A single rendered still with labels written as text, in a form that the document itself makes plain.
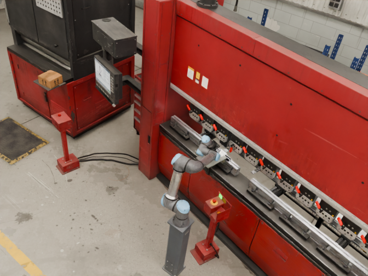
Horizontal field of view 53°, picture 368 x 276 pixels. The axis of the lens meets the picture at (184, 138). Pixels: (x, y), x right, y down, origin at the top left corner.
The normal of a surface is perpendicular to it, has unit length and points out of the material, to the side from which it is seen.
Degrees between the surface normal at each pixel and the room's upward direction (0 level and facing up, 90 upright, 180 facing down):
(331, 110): 90
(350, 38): 90
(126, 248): 0
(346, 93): 90
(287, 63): 90
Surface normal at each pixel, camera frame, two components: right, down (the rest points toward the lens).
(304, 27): -0.62, 0.45
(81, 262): 0.10, -0.77
